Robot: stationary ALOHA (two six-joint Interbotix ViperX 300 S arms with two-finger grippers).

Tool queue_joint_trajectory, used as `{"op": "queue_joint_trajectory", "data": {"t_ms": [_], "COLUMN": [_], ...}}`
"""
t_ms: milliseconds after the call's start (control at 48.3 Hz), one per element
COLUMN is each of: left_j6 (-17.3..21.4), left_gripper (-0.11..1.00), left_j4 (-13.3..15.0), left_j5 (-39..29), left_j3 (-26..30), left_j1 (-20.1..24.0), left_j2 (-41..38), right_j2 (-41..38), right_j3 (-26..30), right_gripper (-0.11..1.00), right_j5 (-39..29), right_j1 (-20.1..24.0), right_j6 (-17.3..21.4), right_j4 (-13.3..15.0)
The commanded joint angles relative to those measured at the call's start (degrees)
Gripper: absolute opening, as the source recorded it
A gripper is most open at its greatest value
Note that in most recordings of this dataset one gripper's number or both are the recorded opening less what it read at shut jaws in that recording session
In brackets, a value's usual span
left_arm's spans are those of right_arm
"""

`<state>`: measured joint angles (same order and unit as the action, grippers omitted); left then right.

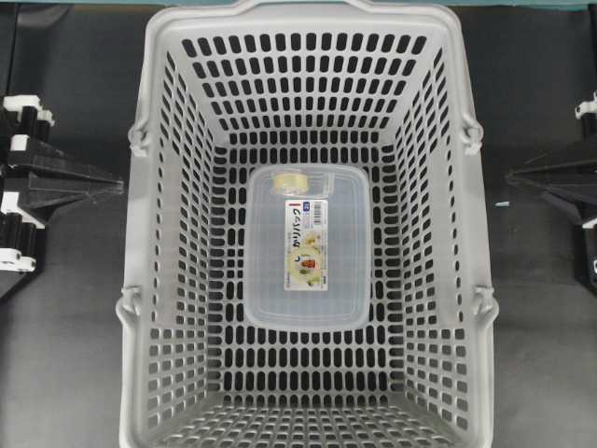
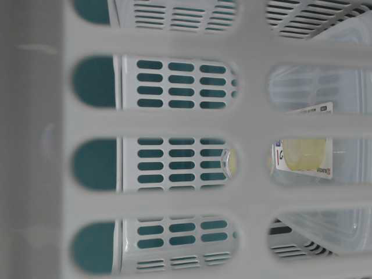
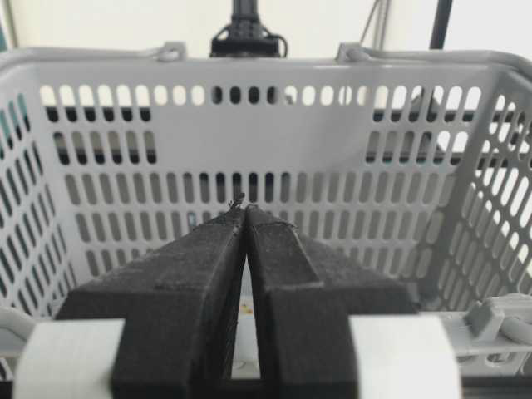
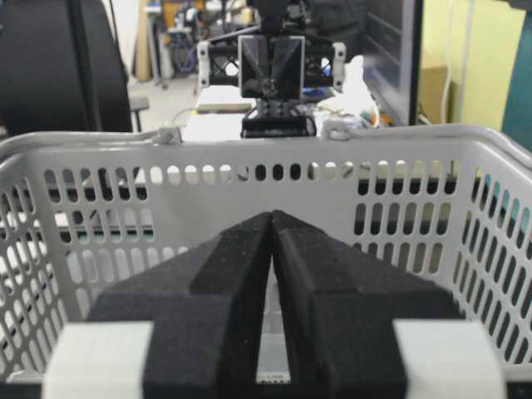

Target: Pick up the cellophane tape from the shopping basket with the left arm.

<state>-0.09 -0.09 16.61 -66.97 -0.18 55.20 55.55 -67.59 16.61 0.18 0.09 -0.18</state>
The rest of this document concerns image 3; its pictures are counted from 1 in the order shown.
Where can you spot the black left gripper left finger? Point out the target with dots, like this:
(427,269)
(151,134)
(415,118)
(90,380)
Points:
(162,326)

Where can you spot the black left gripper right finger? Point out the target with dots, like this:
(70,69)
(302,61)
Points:
(303,293)

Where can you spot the black vertical pole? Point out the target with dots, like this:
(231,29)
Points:
(440,24)

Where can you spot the black camera stand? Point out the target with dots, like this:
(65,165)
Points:
(246,37)

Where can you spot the white plastic shopping basket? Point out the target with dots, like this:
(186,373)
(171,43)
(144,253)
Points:
(416,164)

